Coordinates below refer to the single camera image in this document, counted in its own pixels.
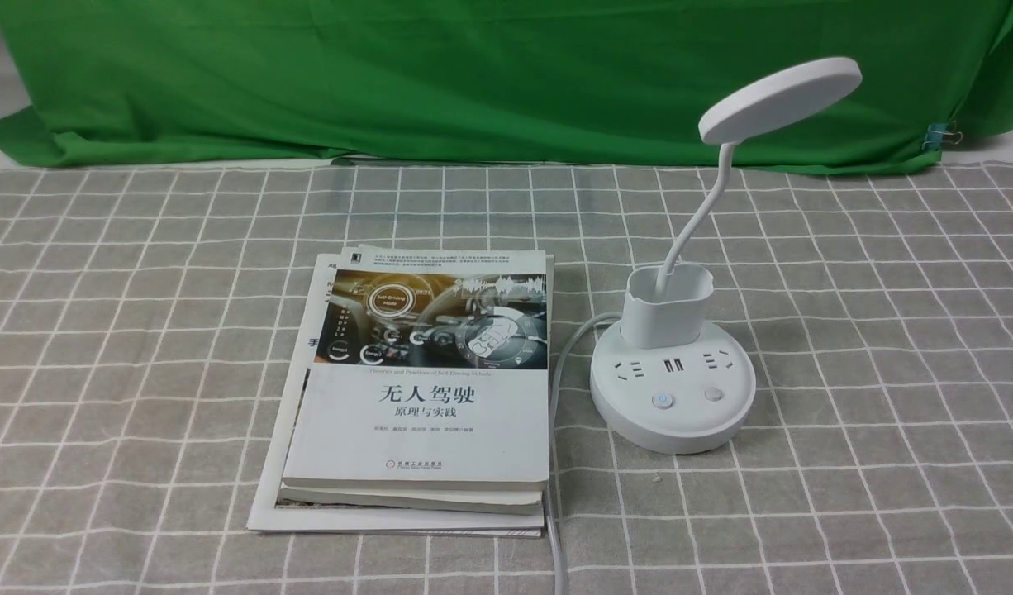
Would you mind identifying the bottom large white book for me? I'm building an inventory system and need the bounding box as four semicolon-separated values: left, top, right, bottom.
246;254;545;539

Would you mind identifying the white desk lamp with sockets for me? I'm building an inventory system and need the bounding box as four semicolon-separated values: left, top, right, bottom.
589;56;863;455

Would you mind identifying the white lamp power cable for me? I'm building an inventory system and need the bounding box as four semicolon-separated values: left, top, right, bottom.
546;312;623;595

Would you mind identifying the blue binder clip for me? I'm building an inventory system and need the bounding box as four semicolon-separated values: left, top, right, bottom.
921;121;964;152

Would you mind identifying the top self-driving book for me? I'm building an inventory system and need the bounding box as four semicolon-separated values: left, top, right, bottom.
282;244;551;493

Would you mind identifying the green backdrop cloth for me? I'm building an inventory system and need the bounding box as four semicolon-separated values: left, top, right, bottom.
0;1;1013;174

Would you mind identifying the grey checked tablecloth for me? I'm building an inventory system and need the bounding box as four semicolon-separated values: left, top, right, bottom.
0;164;1013;594

